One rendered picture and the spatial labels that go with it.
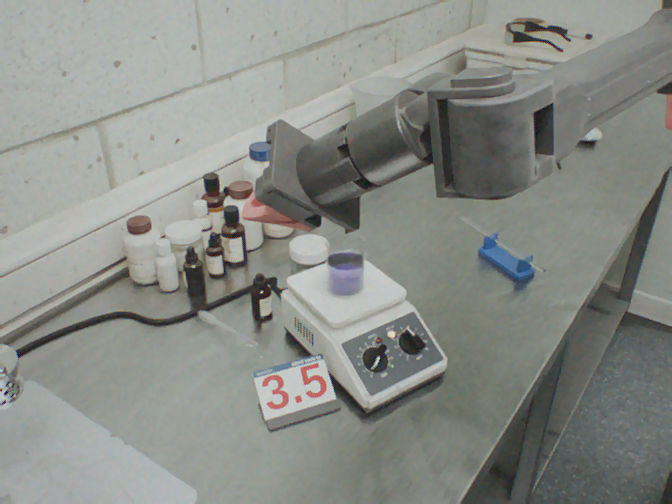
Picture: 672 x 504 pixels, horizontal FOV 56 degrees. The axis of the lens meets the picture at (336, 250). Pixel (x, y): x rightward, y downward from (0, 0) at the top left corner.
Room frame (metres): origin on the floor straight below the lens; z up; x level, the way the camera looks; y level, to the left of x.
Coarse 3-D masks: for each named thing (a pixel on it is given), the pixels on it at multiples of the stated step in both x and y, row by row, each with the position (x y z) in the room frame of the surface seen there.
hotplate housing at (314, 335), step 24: (288, 288) 0.70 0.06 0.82; (288, 312) 0.68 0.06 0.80; (312, 312) 0.65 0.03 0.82; (384, 312) 0.65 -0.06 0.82; (408, 312) 0.66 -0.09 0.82; (312, 336) 0.63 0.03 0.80; (336, 336) 0.60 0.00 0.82; (432, 336) 0.64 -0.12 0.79; (336, 360) 0.59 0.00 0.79; (360, 384) 0.56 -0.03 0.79; (408, 384) 0.57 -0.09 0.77
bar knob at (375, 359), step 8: (384, 344) 0.59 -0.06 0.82; (368, 352) 0.59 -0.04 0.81; (376, 352) 0.58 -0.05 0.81; (384, 352) 0.58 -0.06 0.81; (368, 360) 0.58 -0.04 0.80; (376, 360) 0.57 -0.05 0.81; (384, 360) 0.58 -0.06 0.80; (368, 368) 0.57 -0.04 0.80; (376, 368) 0.57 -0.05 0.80; (384, 368) 0.58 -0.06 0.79
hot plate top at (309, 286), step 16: (304, 272) 0.72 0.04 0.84; (320, 272) 0.72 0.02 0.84; (368, 272) 0.72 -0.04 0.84; (304, 288) 0.68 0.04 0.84; (320, 288) 0.68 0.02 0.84; (368, 288) 0.68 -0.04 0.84; (384, 288) 0.68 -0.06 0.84; (400, 288) 0.68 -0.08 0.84; (320, 304) 0.64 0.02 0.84; (336, 304) 0.64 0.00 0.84; (352, 304) 0.64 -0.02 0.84; (368, 304) 0.64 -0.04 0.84; (384, 304) 0.65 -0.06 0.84; (336, 320) 0.61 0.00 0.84; (352, 320) 0.62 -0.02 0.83
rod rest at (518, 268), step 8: (496, 232) 0.92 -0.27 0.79; (488, 240) 0.90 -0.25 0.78; (480, 248) 0.91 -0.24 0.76; (488, 248) 0.90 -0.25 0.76; (496, 248) 0.91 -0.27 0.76; (488, 256) 0.89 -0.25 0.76; (496, 256) 0.88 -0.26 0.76; (504, 256) 0.88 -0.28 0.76; (512, 256) 0.88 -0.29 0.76; (528, 256) 0.84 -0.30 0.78; (496, 264) 0.87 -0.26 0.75; (504, 264) 0.86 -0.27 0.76; (512, 264) 0.86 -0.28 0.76; (520, 264) 0.83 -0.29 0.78; (528, 264) 0.84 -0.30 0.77; (512, 272) 0.84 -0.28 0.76; (520, 272) 0.83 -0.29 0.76; (528, 272) 0.84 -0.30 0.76; (520, 280) 0.82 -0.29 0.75
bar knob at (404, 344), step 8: (408, 328) 0.62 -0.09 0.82; (400, 336) 0.62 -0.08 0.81; (408, 336) 0.61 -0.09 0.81; (416, 336) 0.61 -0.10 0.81; (400, 344) 0.61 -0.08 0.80; (408, 344) 0.61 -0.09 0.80; (416, 344) 0.60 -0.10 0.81; (424, 344) 0.60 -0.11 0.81; (408, 352) 0.60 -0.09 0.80; (416, 352) 0.60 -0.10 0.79
